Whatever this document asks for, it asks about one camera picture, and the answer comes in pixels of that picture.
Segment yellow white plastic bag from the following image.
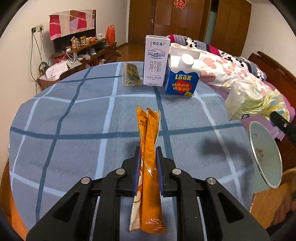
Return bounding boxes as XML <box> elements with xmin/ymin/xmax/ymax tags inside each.
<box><xmin>225</xmin><ymin>79</ymin><xmax>290</xmax><ymax>121</ymax></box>

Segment orange snack sachets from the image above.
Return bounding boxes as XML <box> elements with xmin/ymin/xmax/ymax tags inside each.
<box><xmin>129</xmin><ymin>106</ymin><xmax>165</xmax><ymax>234</ymax></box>

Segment purple bed sheet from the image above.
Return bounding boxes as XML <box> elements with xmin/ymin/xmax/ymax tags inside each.
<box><xmin>206</xmin><ymin>82</ymin><xmax>290</xmax><ymax>141</ymax></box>

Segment cow pattern folded blanket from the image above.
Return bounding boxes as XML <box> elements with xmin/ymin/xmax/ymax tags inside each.
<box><xmin>166</xmin><ymin>35</ymin><xmax>267</xmax><ymax>82</ymax></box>

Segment blue plaid tablecloth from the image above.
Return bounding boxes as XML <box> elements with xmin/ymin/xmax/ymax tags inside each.
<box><xmin>9</xmin><ymin>63</ymin><xmax>253</xmax><ymax>229</ymax></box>

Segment blue Look milk carton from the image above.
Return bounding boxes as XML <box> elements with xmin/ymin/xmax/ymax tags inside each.
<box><xmin>165</xmin><ymin>43</ymin><xmax>201</xmax><ymax>96</ymax></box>

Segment brown wooden wardrobe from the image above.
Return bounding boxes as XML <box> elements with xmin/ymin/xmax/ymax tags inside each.
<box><xmin>154</xmin><ymin>1</ymin><xmax>251</xmax><ymax>56</ymax></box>

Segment white papers on stand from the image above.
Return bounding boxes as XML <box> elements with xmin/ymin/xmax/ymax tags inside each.
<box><xmin>45</xmin><ymin>60</ymin><xmax>70</xmax><ymax>79</ymax></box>

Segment white tall milk carton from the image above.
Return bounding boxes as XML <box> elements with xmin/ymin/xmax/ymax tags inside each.
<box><xmin>143</xmin><ymin>35</ymin><xmax>171</xmax><ymax>87</ymax></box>

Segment dark green snack packet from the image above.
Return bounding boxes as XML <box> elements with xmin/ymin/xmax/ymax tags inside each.
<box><xmin>122</xmin><ymin>62</ymin><xmax>142</xmax><ymax>86</ymax></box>

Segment red double happiness decoration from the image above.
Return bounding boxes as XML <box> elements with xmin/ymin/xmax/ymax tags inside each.
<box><xmin>174</xmin><ymin>0</ymin><xmax>186</xmax><ymax>9</ymax></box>

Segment wooden tv stand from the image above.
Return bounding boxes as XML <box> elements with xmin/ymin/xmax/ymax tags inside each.
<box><xmin>37</xmin><ymin>38</ymin><xmax>117</xmax><ymax>90</ymax></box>

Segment wooden room door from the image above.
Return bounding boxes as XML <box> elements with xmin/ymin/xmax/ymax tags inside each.
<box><xmin>128</xmin><ymin>0</ymin><xmax>157</xmax><ymax>44</ymax></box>

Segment red plastic bag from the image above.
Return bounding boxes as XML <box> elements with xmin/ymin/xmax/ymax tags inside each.
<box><xmin>106</xmin><ymin>25</ymin><xmax>115</xmax><ymax>45</ymax></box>

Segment television with patchwork cover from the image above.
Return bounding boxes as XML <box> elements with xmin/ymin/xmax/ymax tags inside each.
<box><xmin>49</xmin><ymin>9</ymin><xmax>96</xmax><ymax>52</ymax></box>

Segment wooden bed frame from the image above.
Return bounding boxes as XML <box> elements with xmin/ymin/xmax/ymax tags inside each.
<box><xmin>248</xmin><ymin>51</ymin><xmax>295</xmax><ymax>171</ymax></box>

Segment black hanging cables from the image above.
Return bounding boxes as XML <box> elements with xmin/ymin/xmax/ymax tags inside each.
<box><xmin>30</xmin><ymin>29</ymin><xmax>50</xmax><ymax>93</ymax></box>

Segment wall power socket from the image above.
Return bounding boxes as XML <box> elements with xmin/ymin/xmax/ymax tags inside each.
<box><xmin>31</xmin><ymin>24</ymin><xmax>44</xmax><ymax>33</ymax></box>

